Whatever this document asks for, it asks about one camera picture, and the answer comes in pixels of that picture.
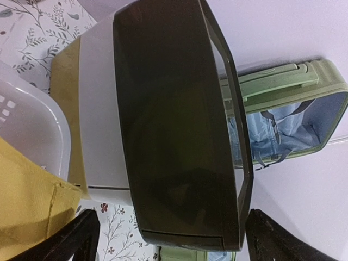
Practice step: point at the green hard-shell suitcase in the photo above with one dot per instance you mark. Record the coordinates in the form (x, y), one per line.
(292, 110)

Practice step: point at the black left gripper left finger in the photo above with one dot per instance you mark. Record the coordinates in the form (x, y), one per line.
(52, 239)

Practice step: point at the plain yellow garment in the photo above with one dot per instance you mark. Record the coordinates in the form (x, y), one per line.
(35, 204)

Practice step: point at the drawer cabinet with dark top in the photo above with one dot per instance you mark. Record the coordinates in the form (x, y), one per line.
(157, 121)

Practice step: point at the floral white tablecloth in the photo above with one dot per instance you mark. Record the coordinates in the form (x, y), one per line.
(32, 33)

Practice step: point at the white plastic mesh basket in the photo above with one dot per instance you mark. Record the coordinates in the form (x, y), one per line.
(33, 123)

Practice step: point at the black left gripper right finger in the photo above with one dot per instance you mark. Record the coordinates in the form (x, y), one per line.
(268, 240)

